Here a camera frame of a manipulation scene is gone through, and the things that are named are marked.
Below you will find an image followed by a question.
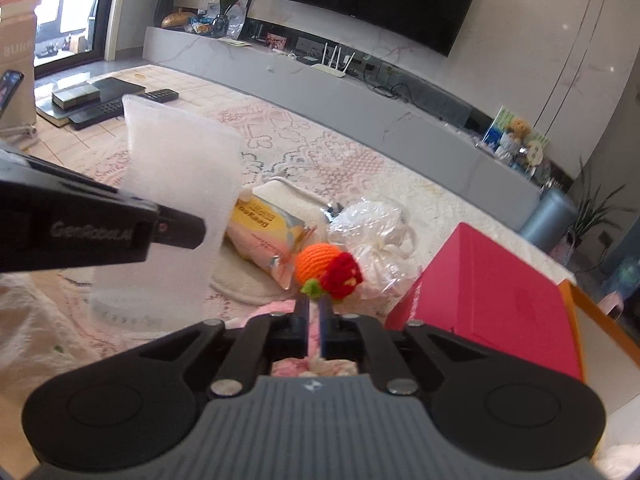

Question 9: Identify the orange red crochet toy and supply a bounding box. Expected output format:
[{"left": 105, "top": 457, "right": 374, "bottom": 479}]
[{"left": 294, "top": 243, "right": 363, "bottom": 301}]

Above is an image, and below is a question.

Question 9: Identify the clear cellophane bouquet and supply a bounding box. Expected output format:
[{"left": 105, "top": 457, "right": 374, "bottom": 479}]
[{"left": 326, "top": 198, "right": 421, "bottom": 320}]

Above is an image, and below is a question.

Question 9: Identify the yellow pink snack bag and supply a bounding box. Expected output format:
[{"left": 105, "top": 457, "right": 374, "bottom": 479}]
[{"left": 226, "top": 188, "right": 316, "bottom": 290}]

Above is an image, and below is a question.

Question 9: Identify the long black remote keyboard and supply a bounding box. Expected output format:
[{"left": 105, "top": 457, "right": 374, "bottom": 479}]
[{"left": 67, "top": 95, "right": 148, "bottom": 132}]

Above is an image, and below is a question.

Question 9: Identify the grey green small box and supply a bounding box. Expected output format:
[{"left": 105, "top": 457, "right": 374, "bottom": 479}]
[{"left": 51, "top": 82, "right": 101, "bottom": 110}]

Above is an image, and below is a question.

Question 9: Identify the small black remote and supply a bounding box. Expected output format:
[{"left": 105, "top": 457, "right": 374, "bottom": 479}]
[{"left": 142, "top": 88, "right": 179, "bottom": 104}]

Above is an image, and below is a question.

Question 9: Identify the smartphone on stand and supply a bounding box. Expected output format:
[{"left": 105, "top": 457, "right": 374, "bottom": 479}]
[{"left": 0, "top": 70, "right": 24, "bottom": 117}]

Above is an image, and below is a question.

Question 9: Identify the red cardboard box lid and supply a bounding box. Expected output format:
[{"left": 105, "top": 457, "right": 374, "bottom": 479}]
[{"left": 385, "top": 223, "right": 584, "bottom": 380}]

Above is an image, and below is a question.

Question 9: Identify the grey marble tv bench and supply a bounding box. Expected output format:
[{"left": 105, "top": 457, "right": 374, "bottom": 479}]
[{"left": 142, "top": 27, "right": 539, "bottom": 231}]

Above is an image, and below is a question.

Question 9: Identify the beige paper bag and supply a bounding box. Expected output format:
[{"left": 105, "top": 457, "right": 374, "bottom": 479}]
[{"left": 0, "top": 0, "right": 41, "bottom": 139}]

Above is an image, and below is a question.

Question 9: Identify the white wifi router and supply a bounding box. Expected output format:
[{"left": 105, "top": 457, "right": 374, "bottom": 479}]
[{"left": 312, "top": 44, "right": 356, "bottom": 78}]

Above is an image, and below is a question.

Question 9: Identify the grey metal trash bin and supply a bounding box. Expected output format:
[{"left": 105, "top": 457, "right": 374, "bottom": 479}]
[{"left": 518, "top": 188, "right": 578, "bottom": 254}]

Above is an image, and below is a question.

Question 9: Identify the teddy bear figurine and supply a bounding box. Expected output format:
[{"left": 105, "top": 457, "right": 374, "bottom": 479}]
[{"left": 496, "top": 117, "right": 532, "bottom": 165}]

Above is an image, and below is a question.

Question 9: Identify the orange storage box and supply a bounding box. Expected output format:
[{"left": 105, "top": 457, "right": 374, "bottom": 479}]
[{"left": 556, "top": 278, "right": 640, "bottom": 466}]

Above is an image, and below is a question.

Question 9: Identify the green potted floor plant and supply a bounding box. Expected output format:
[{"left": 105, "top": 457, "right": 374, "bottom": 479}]
[{"left": 565, "top": 159, "right": 639, "bottom": 250}]

